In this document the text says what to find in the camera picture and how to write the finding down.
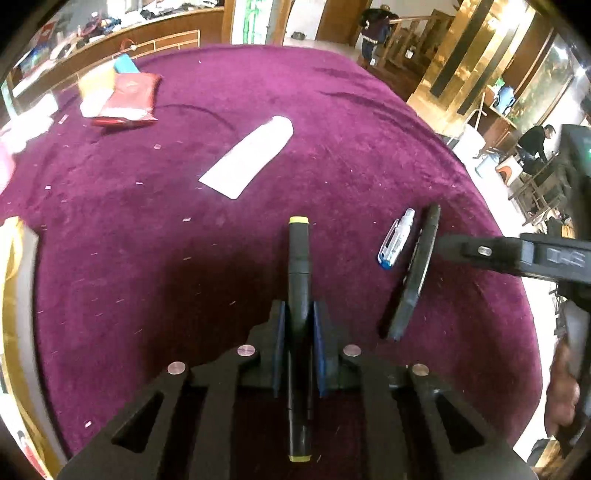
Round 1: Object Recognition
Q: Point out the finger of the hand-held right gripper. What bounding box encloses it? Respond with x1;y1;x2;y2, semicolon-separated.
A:
436;233;525;278

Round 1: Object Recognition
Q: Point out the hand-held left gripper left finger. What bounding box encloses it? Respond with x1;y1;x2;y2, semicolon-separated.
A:
58;300;289;480

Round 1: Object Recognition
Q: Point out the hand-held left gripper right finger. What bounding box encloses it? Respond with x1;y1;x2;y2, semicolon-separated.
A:
311;300;539;480

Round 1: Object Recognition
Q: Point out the black marker with yellow ends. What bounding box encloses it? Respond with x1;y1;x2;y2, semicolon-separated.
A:
285;216;315;462

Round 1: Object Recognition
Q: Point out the pale cosmetic tube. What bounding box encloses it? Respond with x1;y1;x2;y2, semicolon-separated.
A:
198;115;294;200

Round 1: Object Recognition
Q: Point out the white tray with yellow edge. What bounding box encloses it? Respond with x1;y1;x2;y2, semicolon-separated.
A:
0;216;65;476

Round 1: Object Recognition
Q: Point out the person's right hand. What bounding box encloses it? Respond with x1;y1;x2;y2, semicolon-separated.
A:
544;339;583;439

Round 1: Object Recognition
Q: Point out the wooden chair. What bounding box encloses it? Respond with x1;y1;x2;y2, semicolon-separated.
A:
508;157;573;227

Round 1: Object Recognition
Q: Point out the orange stool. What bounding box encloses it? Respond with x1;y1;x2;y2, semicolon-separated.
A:
496;159;522;188

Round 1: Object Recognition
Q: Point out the white and blue pen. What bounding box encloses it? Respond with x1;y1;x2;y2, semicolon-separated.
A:
378;209;416;270

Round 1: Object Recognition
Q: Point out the purple velvet tablecloth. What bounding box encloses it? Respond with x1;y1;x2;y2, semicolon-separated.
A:
0;44;543;457

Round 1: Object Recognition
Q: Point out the gold pillar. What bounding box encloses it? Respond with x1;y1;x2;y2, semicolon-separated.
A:
406;0;555;134

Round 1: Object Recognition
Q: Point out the red foil packet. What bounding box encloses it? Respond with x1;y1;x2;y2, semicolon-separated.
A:
90;73;162;127

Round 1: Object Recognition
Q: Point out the wooden counter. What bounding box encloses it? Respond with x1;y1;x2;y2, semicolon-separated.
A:
9;4;227;97

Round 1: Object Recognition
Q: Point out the landscape wall painting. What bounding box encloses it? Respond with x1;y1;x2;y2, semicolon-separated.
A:
510;34;585;132

